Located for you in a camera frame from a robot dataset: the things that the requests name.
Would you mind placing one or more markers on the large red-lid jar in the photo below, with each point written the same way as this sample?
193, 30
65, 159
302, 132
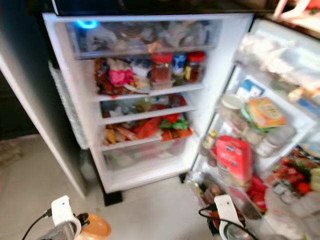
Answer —
161, 68

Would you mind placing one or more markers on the orange plastic bowl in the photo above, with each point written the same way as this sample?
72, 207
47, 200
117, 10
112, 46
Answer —
96, 228

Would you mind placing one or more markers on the clear plastic jar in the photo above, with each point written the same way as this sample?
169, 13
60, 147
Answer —
275, 140

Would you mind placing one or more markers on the pink plastic item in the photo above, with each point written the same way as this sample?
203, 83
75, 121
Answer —
297, 7

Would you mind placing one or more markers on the blue and white bottle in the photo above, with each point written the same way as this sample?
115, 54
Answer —
179, 63

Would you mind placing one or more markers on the white fridge shelf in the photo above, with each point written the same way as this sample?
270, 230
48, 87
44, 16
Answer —
150, 92
135, 144
145, 115

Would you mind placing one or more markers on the orange food packet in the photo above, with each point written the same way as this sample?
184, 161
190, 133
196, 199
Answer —
265, 111

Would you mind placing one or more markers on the clear crisper drawer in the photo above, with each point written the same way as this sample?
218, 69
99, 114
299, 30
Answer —
140, 157

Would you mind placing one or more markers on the pink food packet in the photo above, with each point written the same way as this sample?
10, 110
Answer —
120, 76

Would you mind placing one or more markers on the orange and red packets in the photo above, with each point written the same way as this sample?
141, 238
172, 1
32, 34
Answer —
130, 131

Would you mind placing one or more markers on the white-lid glass jar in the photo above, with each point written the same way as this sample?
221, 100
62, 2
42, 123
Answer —
232, 105

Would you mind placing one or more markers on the blue fridge light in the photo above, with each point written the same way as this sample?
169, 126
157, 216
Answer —
86, 23

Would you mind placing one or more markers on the red food packs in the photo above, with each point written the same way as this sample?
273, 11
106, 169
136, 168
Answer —
292, 172

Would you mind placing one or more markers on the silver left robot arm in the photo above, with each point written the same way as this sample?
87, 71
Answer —
61, 234

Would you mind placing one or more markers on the small red-lid jar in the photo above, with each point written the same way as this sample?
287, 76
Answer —
195, 65

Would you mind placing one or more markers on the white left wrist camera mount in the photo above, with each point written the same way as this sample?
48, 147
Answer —
62, 210

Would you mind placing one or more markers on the clear bubble wrap sheet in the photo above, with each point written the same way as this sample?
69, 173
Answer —
67, 105

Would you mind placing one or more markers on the speckled brown doormat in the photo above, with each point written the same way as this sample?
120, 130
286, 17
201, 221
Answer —
10, 153

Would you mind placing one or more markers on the white fridge door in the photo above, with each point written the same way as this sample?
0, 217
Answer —
300, 65

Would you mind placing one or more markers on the blue and white box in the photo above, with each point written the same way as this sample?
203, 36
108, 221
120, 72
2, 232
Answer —
250, 90

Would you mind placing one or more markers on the black fridge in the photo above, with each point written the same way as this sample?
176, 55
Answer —
30, 75

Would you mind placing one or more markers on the red and green packet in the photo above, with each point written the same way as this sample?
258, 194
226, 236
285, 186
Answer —
174, 124

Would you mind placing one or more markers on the clear fridge drawer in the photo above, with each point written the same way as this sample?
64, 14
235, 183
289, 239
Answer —
145, 37

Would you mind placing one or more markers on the clear plastic bags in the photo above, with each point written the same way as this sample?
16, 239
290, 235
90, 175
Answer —
270, 50

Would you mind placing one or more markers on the red carton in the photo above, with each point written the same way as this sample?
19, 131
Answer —
234, 159

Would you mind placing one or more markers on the small yellow-cap bottle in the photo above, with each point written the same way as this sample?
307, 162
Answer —
209, 140

